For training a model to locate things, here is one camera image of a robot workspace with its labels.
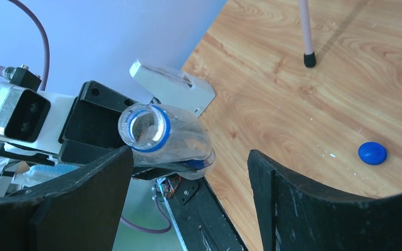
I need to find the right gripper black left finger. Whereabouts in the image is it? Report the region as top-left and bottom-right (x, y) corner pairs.
(0, 146), (133, 250)

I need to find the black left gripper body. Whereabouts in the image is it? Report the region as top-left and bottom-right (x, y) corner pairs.
(58, 81), (136, 166)

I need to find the pink music stand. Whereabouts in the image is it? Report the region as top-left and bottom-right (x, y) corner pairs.
(298, 0), (317, 68)

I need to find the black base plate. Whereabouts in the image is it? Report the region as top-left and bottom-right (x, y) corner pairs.
(156, 175), (247, 250)

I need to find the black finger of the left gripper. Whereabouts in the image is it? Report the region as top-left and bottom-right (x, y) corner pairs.
(131, 162), (196, 180)

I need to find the clear bottle blue cap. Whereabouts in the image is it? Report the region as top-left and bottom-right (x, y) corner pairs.
(117, 103), (216, 180)

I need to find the white carton with cap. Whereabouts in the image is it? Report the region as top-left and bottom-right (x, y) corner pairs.
(129, 60), (216, 117)

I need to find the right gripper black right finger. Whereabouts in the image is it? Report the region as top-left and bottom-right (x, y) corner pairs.
(247, 150), (402, 250)

